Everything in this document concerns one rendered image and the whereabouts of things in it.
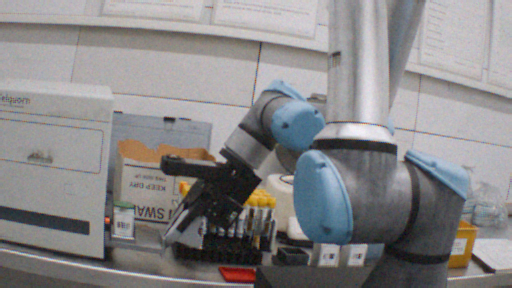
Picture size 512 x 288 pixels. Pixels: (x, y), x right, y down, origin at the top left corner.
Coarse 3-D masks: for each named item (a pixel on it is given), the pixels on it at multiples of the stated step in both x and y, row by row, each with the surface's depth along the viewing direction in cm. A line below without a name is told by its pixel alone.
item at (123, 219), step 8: (112, 208) 115; (120, 208) 113; (112, 216) 115; (120, 216) 112; (128, 216) 113; (120, 224) 113; (128, 224) 113; (112, 232) 113; (120, 232) 113; (128, 232) 113
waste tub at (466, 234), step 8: (464, 224) 142; (464, 232) 134; (472, 232) 135; (456, 240) 134; (464, 240) 135; (472, 240) 135; (456, 248) 134; (464, 248) 135; (472, 248) 136; (456, 256) 135; (464, 256) 135; (448, 264) 135; (456, 264) 135; (464, 264) 136
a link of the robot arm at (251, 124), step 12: (276, 84) 117; (288, 84) 116; (264, 96) 117; (276, 96) 114; (288, 96) 115; (300, 96) 116; (252, 108) 117; (252, 120) 116; (252, 132) 115; (264, 132) 114; (264, 144) 116; (276, 144) 118
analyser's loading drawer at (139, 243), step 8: (112, 224) 113; (136, 232) 113; (160, 232) 118; (112, 240) 112; (120, 240) 112; (128, 240) 113; (136, 240) 115; (144, 240) 117; (152, 240) 118; (160, 240) 117; (128, 248) 113; (136, 248) 113; (144, 248) 113; (152, 248) 114; (160, 248) 114; (160, 256) 116
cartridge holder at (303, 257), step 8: (280, 248) 129; (288, 248) 131; (296, 248) 131; (272, 256) 132; (280, 256) 128; (288, 256) 125; (296, 256) 126; (304, 256) 126; (280, 264) 127; (288, 264) 126; (296, 264) 126; (304, 264) 127
